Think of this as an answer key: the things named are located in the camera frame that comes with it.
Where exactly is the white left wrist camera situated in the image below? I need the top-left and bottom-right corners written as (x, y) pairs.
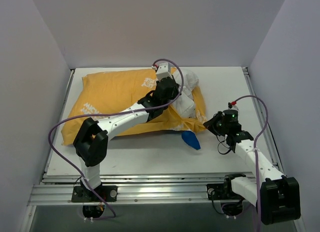
top-left (152, 62), bottom-right (172, 81)

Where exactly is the yellow printed pillowcase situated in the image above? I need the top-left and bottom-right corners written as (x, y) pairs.
top-left (69, 68), bottom-right (207, 136)

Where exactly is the blue pillowcase inner flap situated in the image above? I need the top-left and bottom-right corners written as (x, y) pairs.
top-left (181, 131), bottom-right (201, 150)

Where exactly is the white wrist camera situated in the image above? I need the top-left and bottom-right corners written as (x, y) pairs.
top-left (227, 101), bottom-right (239, 112)
top-left (152, 62), bottom-right (172, 81)

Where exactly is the thin black right cable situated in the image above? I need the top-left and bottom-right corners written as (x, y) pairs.
top-left (216, 135), bottom-right (235, 155)

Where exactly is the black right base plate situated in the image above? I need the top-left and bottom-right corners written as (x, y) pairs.
top-left (206, 183), bottom-right (243, 200)

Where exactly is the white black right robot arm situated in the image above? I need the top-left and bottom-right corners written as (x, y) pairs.
top-left (203, 109), bottom-right (301, 225)

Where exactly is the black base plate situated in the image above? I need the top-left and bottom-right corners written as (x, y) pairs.
top-left (206, 183), bottom-right (243, 200)
top-left (71, 185), bottom-right (118, 202)

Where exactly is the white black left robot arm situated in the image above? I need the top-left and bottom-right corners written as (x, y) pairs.
top-left (73, 76), bottom-right (179, 201)

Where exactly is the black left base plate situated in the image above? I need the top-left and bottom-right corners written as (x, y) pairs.
top-left (71, 185), bottom-right (118, 202)

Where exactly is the white pillow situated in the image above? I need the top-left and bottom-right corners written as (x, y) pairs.
top-left (170, 69), bottom-right (199, 118)

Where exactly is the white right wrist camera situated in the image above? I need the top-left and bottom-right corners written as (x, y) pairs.
top-left (227, 101), bottom-right (239, 112)

